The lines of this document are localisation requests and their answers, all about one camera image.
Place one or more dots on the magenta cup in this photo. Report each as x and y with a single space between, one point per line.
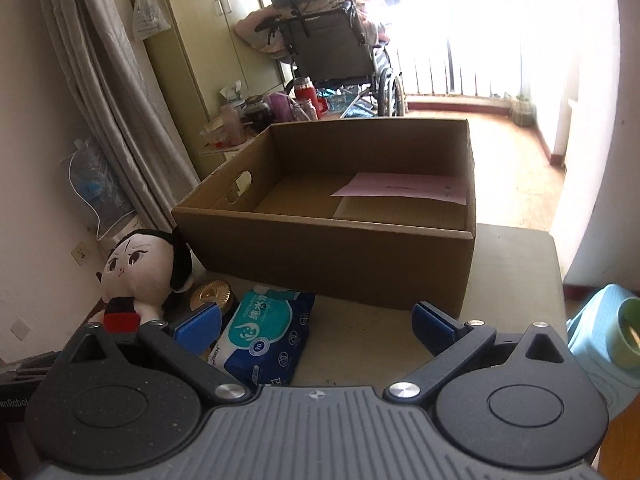
281 109

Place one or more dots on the pink clothes pile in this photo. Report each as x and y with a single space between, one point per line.
260 32

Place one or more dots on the pink paper sheet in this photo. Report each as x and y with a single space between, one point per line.
400 187

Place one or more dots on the potted plant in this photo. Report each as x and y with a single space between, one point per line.
523 112

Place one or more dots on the wall socket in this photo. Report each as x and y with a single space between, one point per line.
80 253

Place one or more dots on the balcony railing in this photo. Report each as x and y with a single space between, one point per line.
460 67

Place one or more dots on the red thermos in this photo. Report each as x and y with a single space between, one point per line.
304 91

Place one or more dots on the tall frosted pink bottle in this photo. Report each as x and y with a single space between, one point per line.
234 127

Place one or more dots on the yellow-green cabinet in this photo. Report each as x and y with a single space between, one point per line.
200 35

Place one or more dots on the cluttered side table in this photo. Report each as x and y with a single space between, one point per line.
215 147

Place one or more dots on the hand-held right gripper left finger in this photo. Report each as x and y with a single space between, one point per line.
197 327

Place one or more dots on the dark jar with gold lid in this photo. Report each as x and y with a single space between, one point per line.
210 294

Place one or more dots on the green cup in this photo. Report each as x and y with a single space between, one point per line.
622 345

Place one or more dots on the pink plush doll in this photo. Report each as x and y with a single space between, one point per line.
140 265

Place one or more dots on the white plastic bag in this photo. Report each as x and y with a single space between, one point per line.
149 12

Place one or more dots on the light blue stool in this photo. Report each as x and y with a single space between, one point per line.
590 340

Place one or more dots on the grey curtain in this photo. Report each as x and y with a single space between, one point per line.
115 85

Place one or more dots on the brown cardboard box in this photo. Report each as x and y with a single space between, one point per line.
350 260

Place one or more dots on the clear glass jar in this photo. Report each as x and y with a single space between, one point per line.
307 111

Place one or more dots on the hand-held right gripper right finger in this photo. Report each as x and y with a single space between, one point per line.
435 326

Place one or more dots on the dark glass teapot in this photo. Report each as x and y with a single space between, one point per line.
257 116

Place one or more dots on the wall switch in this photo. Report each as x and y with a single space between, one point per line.
21 329

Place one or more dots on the wheelchair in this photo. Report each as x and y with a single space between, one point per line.
330 45

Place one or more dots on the tissue box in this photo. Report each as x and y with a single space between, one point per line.
231 95

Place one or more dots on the blue white wet wipes packet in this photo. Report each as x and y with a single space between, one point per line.
265 330

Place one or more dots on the cream desktop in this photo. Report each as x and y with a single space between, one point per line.
505 270

